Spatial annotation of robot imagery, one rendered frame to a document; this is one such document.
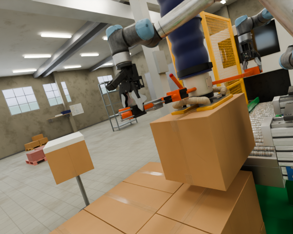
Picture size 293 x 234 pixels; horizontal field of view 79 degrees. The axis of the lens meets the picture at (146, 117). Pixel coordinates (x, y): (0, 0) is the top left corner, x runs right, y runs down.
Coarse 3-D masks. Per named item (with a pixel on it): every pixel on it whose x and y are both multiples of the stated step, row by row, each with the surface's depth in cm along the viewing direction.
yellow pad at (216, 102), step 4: (224, 96) 118; (228, 96) 116; (232, 96) 120; (212, 100) 107; (216, 100) 110; (220, 100) 108; (224, 100) 110; (212, 104) 101; (216, 104) 102; (200, 108) 103; (204, 108) 101; (208, 108) 99; (212, 108) 98
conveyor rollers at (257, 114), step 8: (256, 104) 303; (264, 104) 288; (272, 104) 273; (256, 112) 258; (264, 112) 250; (272, 112) 237; (256, 120) 227; (256, 128) 197; (256, 136) 175; (256, 144) 160; (256, 152) 145; (264, 152) 141; (272, 152) 137
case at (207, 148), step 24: (240, 96) 119; (168, 120) 103; (192, 120) 91; (216, 120) 90; (240, 120) 114; (168, 144) 107; (192, 144) 95; (216, 144) 88; (240, 144) 110; (168, 168) 113; (192, 168) 100; (216, 168) 90
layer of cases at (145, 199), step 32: (128, 192) 142; (160, 192) 129; (192, 192) 118; (224, 192) 109; (256, 192) 124; (64, 224) 125; (96, 224) 114; (128, 224) 106; (160, 224) 98; (192, 224) 92; (224, 224) 86; (256, 224) 116
